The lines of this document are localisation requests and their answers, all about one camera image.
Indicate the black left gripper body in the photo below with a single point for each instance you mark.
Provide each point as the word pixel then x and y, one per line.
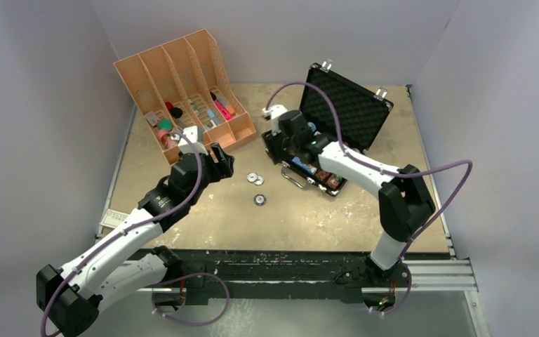
pixel 214 172

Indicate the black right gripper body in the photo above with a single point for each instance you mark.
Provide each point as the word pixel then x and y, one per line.
pixel 279 148

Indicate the black poker chip case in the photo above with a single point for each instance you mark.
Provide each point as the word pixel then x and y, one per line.
pixel 329 100

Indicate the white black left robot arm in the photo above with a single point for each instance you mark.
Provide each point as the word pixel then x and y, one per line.
pixel 73 295

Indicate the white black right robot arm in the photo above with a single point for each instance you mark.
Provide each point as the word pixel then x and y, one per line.
pixel 404 201

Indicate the blue playing card deck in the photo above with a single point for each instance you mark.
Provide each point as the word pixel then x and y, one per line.
pixel 310 169

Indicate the black orange chip row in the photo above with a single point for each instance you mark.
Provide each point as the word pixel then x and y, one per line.
pixel 322 175

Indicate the red green chip row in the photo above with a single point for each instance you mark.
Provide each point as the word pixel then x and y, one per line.
pixel 334 181

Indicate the pink highlighter marker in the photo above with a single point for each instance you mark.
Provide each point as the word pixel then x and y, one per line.
pixel 223 105

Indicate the green round tape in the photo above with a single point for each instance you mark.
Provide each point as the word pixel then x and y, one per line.
pixel 165 124

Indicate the black red round object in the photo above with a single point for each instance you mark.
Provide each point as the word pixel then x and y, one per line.
pixel 174 111

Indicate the peach desk organizer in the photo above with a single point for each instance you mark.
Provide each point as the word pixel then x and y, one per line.
pixel 183 72

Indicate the small white red box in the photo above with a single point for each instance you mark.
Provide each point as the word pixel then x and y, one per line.
pixel 112 218

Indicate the chrome case handle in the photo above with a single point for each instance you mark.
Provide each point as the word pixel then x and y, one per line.
pixel 285 173

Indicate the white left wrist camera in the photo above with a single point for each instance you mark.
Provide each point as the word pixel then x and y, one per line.
pixel 190 140

